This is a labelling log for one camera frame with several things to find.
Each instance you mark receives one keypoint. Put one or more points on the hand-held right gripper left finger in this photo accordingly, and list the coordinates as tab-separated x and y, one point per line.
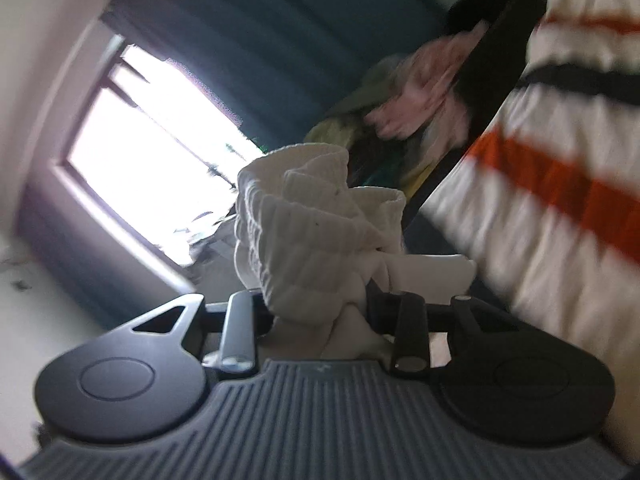
240	320

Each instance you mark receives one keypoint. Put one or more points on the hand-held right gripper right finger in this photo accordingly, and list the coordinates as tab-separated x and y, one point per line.
410	320

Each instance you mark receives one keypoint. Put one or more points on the white sweatshirt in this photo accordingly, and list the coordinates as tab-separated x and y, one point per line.
300	240

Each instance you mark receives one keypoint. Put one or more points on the green garment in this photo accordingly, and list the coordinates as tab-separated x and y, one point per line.
382	172

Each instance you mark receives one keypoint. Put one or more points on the dark patterned garment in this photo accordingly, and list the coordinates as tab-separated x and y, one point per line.
375	155

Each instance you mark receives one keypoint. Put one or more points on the narrow teal curtain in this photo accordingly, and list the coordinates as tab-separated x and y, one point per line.
75	255

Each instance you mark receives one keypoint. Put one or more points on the window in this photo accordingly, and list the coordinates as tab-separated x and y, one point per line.
150	150

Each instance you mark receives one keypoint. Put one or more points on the yellow-green knit throw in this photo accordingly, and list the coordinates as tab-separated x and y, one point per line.
330	132

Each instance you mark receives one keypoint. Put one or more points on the pink garment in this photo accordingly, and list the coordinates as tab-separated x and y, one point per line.
425	90

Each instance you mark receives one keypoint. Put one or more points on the olive garment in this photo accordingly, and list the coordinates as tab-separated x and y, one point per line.
370	92

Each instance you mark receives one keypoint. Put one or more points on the striped blanket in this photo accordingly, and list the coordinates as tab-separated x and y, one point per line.
550	125

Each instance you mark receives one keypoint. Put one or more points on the black sofa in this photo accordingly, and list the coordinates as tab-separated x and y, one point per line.
480	70

